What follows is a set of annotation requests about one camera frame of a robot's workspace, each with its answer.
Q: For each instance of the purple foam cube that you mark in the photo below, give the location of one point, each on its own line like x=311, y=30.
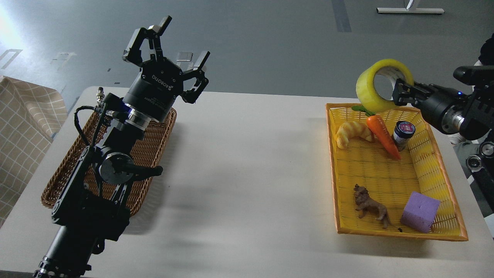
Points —
x=420, y=212

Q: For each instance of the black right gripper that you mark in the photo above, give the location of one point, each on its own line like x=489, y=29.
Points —
x=441, y=107

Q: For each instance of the brown wicker basket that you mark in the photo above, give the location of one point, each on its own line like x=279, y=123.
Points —
x=147, y=152

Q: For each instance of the toy carrot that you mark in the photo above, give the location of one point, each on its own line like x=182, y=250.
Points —
x=377, y=126

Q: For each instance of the yellow tape roll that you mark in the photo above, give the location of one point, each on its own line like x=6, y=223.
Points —
x=365, y=85

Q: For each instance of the small dark jar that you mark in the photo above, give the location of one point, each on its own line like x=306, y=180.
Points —
x=402, y=133

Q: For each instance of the white stand base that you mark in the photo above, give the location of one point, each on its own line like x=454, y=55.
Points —
x=410, y=7

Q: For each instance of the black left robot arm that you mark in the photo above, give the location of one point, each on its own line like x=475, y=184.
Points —
x=92, y=206

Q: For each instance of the toy croissant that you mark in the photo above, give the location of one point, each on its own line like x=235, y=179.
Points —
x=351, y=129

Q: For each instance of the brown toy lion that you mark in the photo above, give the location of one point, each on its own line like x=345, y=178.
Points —
x=365, y=204

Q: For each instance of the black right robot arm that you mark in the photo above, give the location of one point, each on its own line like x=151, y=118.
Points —
x=478, y=119

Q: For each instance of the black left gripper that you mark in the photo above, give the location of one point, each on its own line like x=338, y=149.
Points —
x=154, y=88

